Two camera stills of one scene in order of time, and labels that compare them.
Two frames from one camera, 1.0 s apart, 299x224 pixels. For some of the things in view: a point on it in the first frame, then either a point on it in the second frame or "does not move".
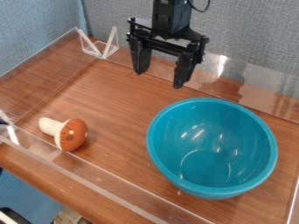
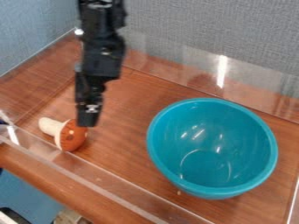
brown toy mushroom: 70,133 does not move
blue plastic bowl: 214,147 does not move
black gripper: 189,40 → 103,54
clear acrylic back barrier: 259,86 does not move
